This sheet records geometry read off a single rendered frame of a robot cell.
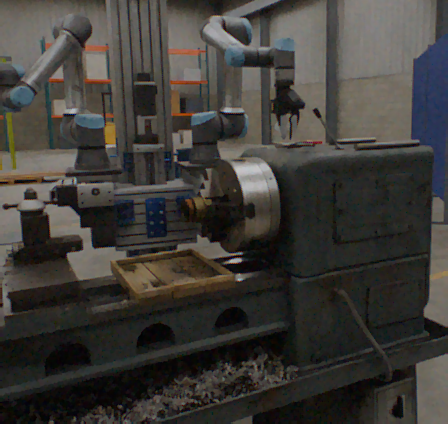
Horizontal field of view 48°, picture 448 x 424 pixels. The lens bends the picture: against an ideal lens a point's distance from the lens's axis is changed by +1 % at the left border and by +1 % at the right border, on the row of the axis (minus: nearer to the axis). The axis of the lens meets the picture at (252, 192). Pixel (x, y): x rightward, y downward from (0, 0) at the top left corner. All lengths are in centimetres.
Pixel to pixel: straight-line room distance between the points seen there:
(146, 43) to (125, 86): 22
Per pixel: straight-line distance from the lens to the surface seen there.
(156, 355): 155
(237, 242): 161
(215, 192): 166
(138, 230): 227
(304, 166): 155
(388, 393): 194
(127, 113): 241
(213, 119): 230
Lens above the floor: 138
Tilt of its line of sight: 9 degrees down
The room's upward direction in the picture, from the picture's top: 1 degrees counter-clockwise
